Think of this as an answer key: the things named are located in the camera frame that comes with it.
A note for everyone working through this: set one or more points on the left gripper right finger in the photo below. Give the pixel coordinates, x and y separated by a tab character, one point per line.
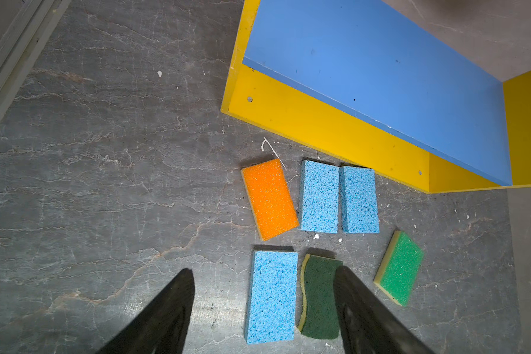
366	324

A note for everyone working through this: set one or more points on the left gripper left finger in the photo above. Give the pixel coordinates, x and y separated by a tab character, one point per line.
163	324

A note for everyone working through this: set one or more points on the yellow pink blue shelf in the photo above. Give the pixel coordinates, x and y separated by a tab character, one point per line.
359	81

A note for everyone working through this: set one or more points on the dark green sponge left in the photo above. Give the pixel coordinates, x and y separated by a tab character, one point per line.
319	319

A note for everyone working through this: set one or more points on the light green sponge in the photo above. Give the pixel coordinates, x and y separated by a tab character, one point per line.
399	268

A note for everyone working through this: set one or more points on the blue sponge lower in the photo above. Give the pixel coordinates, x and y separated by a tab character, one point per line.
271	311

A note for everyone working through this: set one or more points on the blue sponge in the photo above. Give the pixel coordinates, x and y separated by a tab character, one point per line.
271	311
359	201
319	197

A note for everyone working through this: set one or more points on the blue sponge upper right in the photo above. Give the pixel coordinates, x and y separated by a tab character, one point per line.
359	201

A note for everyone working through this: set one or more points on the blue sponge upper left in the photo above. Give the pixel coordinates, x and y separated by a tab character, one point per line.
319	197

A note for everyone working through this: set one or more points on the orange sponge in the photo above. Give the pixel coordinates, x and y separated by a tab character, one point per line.
270	199

